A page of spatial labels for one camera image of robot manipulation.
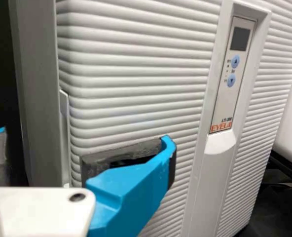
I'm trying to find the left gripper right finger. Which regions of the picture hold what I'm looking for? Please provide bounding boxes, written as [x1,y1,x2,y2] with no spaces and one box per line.
[85,134,178,237]

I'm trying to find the white incubator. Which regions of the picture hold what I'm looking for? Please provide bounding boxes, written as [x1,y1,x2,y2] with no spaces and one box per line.
[9,0,72,189]

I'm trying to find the incubator door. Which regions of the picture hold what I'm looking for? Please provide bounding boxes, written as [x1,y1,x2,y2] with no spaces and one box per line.
[55,0,292,237]

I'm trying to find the black platform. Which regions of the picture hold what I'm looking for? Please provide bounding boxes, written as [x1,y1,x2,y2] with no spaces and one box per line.
[268,152,292,188]

